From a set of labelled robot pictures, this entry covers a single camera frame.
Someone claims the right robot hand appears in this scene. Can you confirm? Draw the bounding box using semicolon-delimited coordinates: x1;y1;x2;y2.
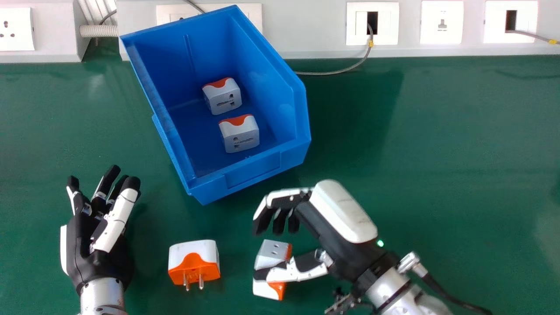
252;179;399;294

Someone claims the grey cable with yellow tag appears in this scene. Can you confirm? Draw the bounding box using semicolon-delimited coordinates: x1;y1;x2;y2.
505;29;560;46
294;23;375;76

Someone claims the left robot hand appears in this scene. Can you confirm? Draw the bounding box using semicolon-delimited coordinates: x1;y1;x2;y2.
60;165;141;295

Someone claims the white wall socket plate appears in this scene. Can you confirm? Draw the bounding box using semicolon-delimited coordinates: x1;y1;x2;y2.
483;0;539;44
346;2;400;46
156;3;263;32
420;0;464;45
0;7;35;52

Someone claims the white-and-orange plug adapter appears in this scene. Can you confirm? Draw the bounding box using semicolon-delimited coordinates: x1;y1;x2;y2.
202;77;243;116
168;239;221;292
218;114;260;154
252;239;293;301

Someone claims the blue plastic bin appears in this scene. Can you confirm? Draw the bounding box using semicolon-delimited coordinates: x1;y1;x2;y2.
119;5;312;206

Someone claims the white corrugated hose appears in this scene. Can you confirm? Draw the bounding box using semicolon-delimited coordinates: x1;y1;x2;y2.
79;24;119;38

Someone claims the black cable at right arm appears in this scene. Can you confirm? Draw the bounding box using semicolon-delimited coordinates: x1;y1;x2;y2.
420;268;493;315

